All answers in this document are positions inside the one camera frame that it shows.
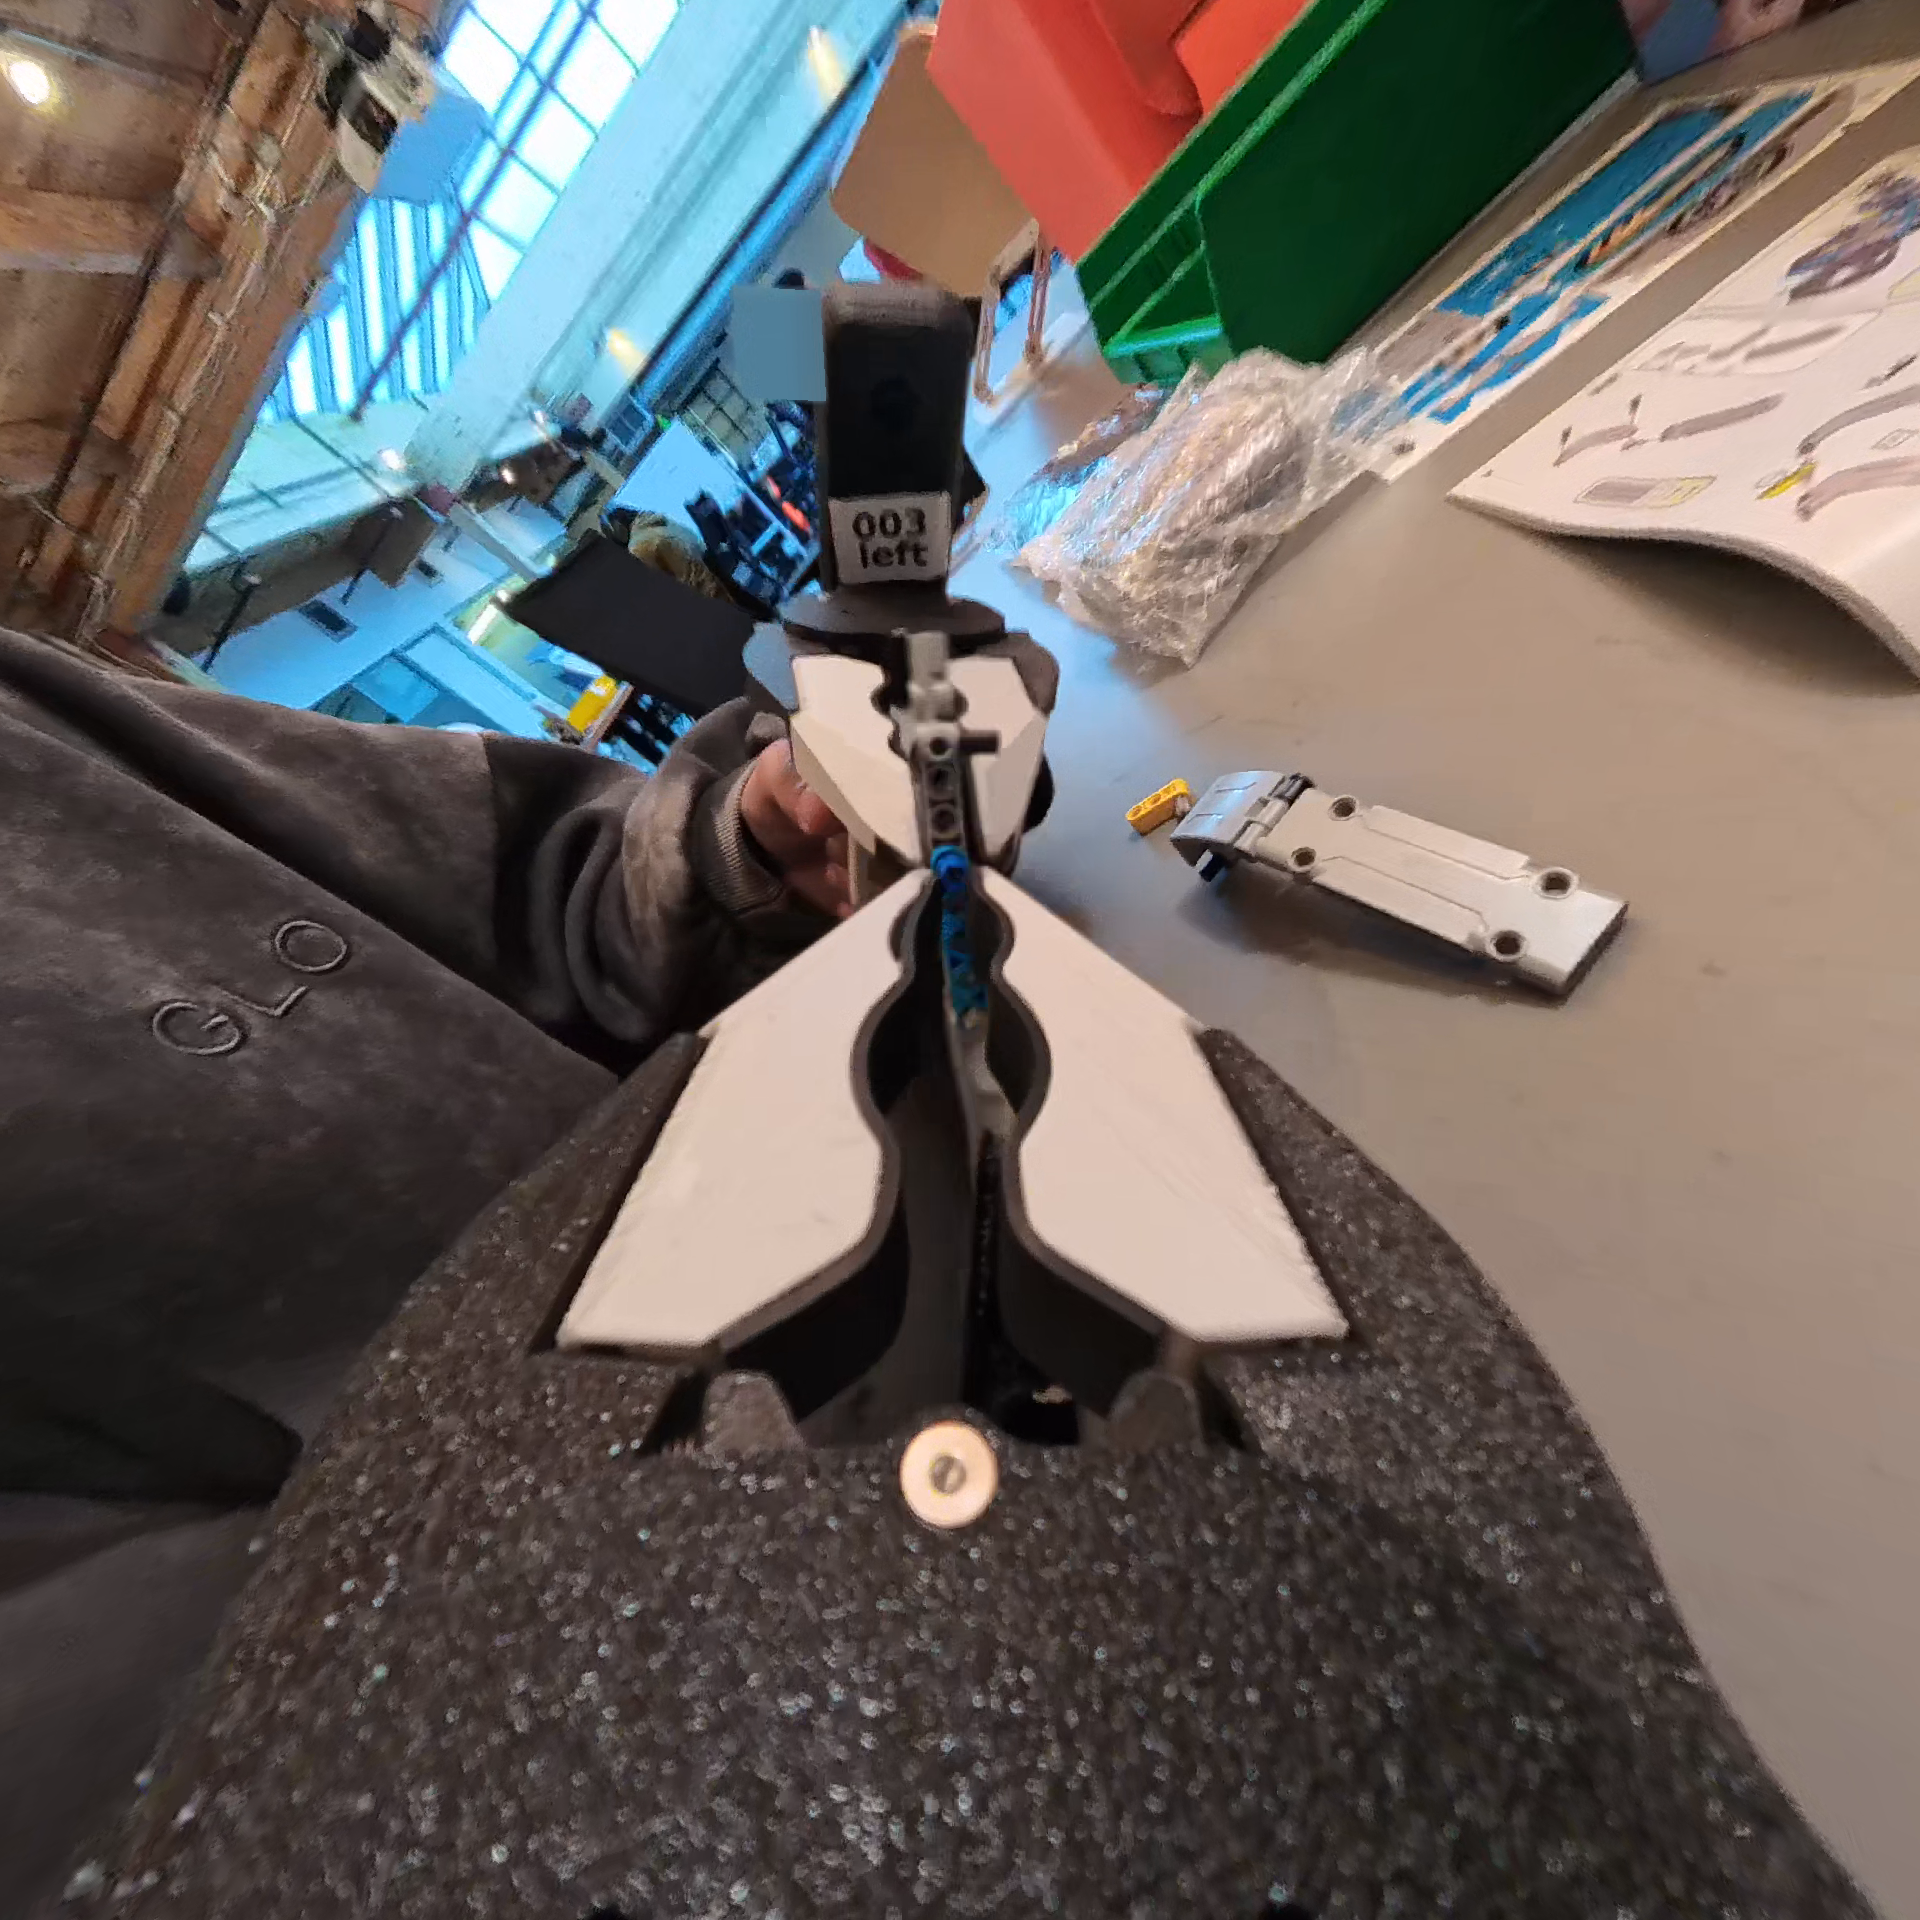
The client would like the clear plastic bag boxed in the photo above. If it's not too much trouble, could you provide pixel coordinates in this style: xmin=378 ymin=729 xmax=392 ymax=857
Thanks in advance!
xmin=1015 ymin=350 xmax=1399 ymax=667

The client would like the grey toy panel assembly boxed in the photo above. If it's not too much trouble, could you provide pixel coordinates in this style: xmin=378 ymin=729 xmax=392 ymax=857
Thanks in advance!
xmin=1168 ymin=766 xmax=1629 ymax=1003
xmin=891 ymin=627 xmax=1004 ymax=1157

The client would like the green storage bin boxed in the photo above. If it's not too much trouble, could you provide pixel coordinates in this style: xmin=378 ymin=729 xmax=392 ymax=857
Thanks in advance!
xmin=1075 ymin=0 xmax=1641 ymax=387

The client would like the white instruction booklet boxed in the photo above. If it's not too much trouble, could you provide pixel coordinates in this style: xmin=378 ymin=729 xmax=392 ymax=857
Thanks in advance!
xmin=1447 ymin=139 xmax=1920 ymax=678

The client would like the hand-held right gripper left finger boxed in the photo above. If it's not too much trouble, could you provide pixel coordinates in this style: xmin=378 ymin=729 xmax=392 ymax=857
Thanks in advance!
xmin=554 ymin=872 xmax=932 ymax=1409

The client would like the blue sticker sheet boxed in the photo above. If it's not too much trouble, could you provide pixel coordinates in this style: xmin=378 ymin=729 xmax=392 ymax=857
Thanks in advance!
xmin=1371 ymin=82 xmax=1863 ymax=485

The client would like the person's left hand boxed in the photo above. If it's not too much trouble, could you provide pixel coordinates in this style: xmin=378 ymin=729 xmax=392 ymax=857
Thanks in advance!
xmin=735 ymin=743 xmax=857 ymax=916

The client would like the toy robot kit box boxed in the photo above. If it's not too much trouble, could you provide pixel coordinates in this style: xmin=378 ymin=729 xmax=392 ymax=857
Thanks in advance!
xmin=1620 ymin=0 xmax=1920 ymax=84

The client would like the person's left forearm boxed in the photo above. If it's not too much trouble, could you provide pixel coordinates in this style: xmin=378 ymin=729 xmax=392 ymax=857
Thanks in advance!
xmin=486 ymin=692 xmax=796 ymax=1075

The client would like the white ceiling-mounted device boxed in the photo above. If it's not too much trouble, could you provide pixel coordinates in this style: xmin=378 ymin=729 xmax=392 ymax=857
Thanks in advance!
xmin=321 ymin=0 xmax=443 ymax=194

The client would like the orange plastic container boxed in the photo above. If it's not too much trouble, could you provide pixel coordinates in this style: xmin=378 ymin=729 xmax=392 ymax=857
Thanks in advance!
xmin=924 ymin=0 xmax=1310 ymax=264

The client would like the blue toy beam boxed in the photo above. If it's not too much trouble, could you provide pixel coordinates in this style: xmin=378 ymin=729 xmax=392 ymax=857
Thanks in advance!
xmin=927 ymin=843 xmax=988 ymax=1037

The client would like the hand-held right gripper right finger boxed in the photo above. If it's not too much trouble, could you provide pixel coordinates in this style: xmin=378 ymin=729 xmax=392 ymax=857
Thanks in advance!
xmin=968 ymin=870 xmax=1348 ymax=1421

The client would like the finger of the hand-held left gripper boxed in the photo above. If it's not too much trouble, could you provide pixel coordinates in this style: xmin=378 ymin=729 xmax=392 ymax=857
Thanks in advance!
xmin=788 ymin=654 xmax=932 ymax=914
xmin=958 ymin=656 xmax=1051 ymax=872

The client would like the tan board on white stand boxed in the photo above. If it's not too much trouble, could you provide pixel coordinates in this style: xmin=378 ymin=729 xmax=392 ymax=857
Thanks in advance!
xmin=831 ymin=25 xmax=1054 ymax=408

